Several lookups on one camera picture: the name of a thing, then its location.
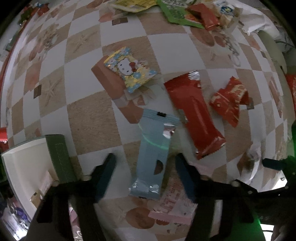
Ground red plastic stool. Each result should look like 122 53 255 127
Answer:
0 127 8 142

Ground white blue snack packet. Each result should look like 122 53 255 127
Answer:
213 1 243 32

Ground white plastic bag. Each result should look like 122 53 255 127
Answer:
240 4 278 36

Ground long red snack bar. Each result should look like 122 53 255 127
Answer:
164 70 226 160

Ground white storage box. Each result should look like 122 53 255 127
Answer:
1 134 77 220

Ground red packet in pile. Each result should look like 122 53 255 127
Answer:
187 4 220 31

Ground pink packet inside box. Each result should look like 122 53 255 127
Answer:
39 171 54 197

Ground yellow snack bag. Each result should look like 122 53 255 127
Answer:
110 0 157 13

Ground olive green cushion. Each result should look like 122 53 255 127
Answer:
258 31 287 74

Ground pink nut snack packet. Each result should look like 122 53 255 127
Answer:
148 177 197 225

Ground green snack bag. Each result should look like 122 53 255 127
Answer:
157 0 204 29

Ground clear wrapped cookie packet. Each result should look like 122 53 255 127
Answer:
245 146 262 180

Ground small red snack packet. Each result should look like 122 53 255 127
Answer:
209 76 250 128

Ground light blue snack bar wrapper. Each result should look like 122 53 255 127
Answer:
129 109 180 199

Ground Hello Kitty snack packet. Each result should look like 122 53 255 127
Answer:
103 47 157 93

